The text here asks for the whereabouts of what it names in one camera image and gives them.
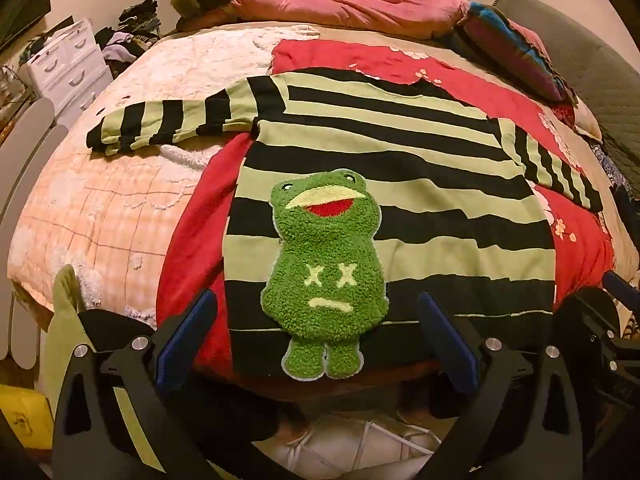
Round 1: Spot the white drawer unit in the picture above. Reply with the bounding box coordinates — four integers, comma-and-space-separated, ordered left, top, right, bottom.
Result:
25, 19, 114, 117

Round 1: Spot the yellow bag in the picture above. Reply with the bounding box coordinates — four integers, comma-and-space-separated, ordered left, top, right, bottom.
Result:
0, 384, 54, 450

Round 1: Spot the white basket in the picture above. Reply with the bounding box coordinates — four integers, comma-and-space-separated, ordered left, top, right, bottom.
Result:
250, 412, 446, 480

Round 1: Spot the pink checked fluffy quilt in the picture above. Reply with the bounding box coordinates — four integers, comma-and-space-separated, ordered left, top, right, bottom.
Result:
7, 25, 321, 332

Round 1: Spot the green clothing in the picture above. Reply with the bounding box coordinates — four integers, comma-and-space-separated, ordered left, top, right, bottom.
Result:
39, 264, 147, 463

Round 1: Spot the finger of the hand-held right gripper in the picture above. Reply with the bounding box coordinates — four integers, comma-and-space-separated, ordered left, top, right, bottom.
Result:
601, 271, 640, 312

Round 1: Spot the tan bed sheet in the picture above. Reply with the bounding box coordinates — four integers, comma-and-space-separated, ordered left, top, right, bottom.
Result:
160, 20, 501, 68

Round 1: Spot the colourful striped pillow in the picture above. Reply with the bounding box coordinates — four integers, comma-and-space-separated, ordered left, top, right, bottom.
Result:
450, 1, 582, 104

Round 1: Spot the green black striped frog sweater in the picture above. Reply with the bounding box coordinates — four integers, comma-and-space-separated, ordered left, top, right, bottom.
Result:
86, 67, 605, 380

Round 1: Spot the pink pillow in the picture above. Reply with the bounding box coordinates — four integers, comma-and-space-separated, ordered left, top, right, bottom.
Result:
232, 0, 472, 39

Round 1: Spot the grey quilted headboard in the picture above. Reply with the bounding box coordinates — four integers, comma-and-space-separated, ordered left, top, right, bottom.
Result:
492, 0, 640, 173

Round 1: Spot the pile of clothes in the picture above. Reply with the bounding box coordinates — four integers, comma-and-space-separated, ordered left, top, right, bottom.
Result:
94, 0, 164, 75

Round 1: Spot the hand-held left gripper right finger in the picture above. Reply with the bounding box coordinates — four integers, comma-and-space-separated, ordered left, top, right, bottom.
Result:
416, 290, 599, 480

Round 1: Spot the dark patterned cloth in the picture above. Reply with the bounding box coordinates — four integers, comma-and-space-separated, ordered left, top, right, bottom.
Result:
586, 137, 632, 193

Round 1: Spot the grey bed footboard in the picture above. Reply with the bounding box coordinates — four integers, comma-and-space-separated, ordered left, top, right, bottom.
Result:
0, 97, 69, 361

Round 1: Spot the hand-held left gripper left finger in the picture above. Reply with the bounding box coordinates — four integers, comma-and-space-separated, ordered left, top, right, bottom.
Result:
51, 289, 222, 480

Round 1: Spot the red patterned cloth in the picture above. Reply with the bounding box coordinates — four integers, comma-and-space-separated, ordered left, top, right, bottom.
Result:
547, 101, 603, 140

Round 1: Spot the black wall television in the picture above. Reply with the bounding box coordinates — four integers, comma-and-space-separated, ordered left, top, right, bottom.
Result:
0, 0, 52, 53

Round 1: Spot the red floral blanket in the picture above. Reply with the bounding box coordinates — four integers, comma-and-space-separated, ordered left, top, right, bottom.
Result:
156, 39, 615, 376

